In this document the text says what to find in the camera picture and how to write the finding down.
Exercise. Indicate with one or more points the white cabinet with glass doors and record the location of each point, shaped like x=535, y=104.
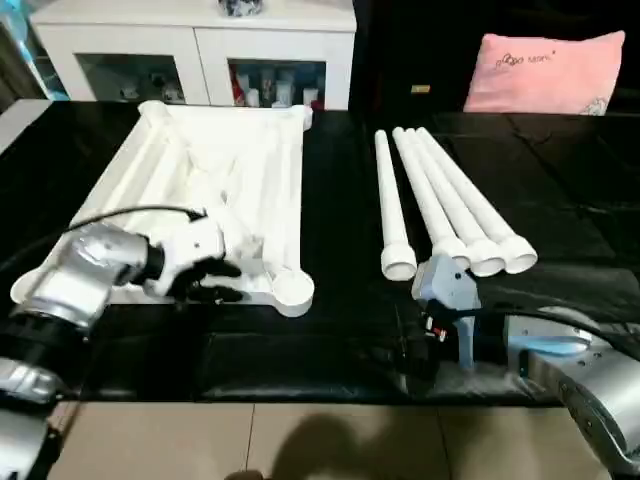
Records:
x=190, y=40

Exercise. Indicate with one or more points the black work mat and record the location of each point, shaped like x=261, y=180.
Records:
x=340, y=330

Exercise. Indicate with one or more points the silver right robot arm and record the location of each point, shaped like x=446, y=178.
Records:
x=590, y=380

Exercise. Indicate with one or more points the dark ornament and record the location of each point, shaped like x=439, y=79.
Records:
x=240, y=7

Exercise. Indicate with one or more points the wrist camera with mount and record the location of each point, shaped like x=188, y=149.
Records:
x=445, y=285
x=195, y=240

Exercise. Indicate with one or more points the black furniture with yellow label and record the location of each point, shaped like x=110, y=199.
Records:
x=410, y=50

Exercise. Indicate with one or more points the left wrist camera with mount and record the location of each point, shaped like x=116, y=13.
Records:
x=195, y=240

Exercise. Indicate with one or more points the white plastic table leg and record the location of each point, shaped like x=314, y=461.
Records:
x=390, y=200
x=450, y=200
x=477, y=200
x=429, y=200

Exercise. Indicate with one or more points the white plastic table top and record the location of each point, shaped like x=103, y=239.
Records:
x=230, y=170

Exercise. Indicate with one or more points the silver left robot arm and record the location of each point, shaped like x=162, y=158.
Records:
x=85, y=270

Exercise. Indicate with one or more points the pink pillow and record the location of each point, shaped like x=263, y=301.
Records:
x=545, y=75

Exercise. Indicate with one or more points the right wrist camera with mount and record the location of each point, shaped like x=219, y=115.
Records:
x=445, y=285

